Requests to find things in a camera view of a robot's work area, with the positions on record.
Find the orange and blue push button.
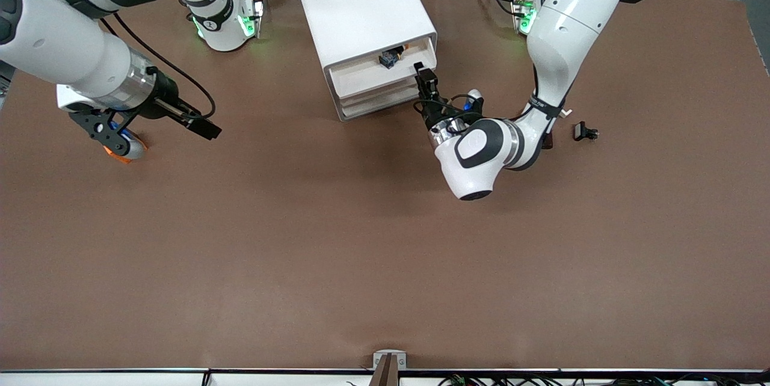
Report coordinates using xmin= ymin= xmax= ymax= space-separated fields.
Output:
xmin=378 ymin=43 xmax=411 ymax=70

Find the white plastic drawer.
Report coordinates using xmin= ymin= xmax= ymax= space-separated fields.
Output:
xmin=339 ymin=84 xmax=422 ymax=109
xmin=341 ymin=93 xmax=425 ymax=121
xmin=329 ymin=37 xmax=438 ymax=99

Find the white drawer cabinet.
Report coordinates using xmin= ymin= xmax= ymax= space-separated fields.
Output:
xmin=291 ymin=0 xmax=438 ymax=122

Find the orange and black cube box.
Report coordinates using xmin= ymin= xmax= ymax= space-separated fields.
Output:
xmin=103 ymin=144 xmax=133 ymax=164

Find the brown table mat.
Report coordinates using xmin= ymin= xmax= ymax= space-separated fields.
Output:
xmin=0 ymin=0 xmax=770 ymax=372

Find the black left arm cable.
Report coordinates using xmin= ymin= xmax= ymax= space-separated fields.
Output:
xmin=414 ymin=94 xmax=482 ymax=117

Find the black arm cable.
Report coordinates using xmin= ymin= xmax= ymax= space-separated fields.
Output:
xmin=414 ymin=94 xmax=482 ymax=117
xmin=99 ymin=13 xmax=216 ymax=119

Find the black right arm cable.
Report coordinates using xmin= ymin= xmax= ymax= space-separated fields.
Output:
xmin=99 ymin=13 xmax=216 ymax=119

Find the metal bracket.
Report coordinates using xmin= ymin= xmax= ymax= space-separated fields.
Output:
xmin=373 ymin=350 xmax=407 ymax=370

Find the white table edge rail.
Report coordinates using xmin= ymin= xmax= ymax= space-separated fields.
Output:
xmin=0 ymin=369 xmax=770 ymax=386

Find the black cable bundle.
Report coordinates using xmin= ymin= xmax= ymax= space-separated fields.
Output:
xmin=438 ymin=374 xmax=770 ymax=386

